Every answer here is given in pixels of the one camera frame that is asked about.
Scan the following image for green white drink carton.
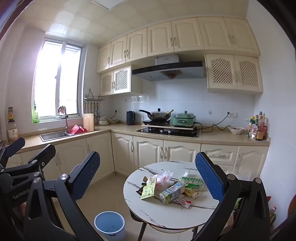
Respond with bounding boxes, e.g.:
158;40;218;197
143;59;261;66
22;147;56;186
159;181;185;204

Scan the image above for flat ceiling light panel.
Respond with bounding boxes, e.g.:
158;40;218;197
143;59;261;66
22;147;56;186
92;0;126;10

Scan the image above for wooden cutting board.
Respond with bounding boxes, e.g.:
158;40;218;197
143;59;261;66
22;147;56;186
83;113;95;131

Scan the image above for cream wall cabinet row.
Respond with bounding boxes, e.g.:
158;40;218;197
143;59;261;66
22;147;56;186
96;16;261;75

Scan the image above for black electric kettle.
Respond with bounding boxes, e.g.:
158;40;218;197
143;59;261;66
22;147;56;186
126;111;136;126

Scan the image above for black wok with lid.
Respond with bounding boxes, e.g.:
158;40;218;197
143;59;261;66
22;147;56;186
138;108;174;122

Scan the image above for black gas stove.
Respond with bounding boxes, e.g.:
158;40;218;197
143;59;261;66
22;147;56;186
136;126;200;138

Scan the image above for black induction cooker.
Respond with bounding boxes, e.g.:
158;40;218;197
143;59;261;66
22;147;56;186
142;119;173;126

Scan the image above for light green snack packet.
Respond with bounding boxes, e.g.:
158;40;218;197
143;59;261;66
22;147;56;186
141;179;156;200

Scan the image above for cream lattice door cabinet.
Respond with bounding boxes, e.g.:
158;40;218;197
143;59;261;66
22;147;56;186
205;54;263;93
100;65;143;96

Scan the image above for metal faucet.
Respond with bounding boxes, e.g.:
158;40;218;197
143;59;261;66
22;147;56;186
58;107;69;133

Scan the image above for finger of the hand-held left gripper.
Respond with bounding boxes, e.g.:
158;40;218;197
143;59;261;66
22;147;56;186
0;137;26;169
28;144;56;168

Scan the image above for metal utensil rack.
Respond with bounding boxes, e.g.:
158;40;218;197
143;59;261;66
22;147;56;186
83;89;105;118

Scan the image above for black range hood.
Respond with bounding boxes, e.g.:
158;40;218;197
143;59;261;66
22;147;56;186
132;54;207;82

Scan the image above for blue white trash bin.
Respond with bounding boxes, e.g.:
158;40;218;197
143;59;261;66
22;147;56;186
94;211;126;241

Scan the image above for green dish soap bottle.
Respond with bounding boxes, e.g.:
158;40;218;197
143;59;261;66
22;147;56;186
32;106;40;124

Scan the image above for stainless steel sink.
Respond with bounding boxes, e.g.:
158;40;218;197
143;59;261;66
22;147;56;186
39;130;99;141

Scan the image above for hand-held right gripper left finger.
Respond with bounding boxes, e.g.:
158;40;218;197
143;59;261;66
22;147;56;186
23;151;102;241

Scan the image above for green white checkered wrapper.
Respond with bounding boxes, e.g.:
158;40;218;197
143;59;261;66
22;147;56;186
179;170;205;186

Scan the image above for green electric cooking pot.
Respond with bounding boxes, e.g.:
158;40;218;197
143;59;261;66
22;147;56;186
172;111;197;127

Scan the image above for aluminium frame window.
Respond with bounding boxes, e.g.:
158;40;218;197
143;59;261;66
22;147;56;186
31;37;84;123

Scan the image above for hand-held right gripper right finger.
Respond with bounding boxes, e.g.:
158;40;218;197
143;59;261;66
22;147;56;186
192;152;271;241

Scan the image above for yellow snack packet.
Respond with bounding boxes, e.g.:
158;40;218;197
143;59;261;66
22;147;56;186
184;187;202;200

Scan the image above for round white marble table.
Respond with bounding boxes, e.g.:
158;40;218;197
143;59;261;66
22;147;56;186
123;161;220;241

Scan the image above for pink dish items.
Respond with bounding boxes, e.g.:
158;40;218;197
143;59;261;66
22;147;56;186
68;124;88;135

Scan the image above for pink clear plastic bag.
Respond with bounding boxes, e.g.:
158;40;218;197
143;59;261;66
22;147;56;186
151;171;174;192

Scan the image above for cluster of condiment bottles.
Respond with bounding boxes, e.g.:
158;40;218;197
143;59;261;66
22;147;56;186
248;111;268;141

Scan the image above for clear white label bottle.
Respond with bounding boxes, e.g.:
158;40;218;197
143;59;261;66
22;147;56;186
7;122;19;142

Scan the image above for white ceramic bowl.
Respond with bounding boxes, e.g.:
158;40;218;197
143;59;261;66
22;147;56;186
228;126;246;135

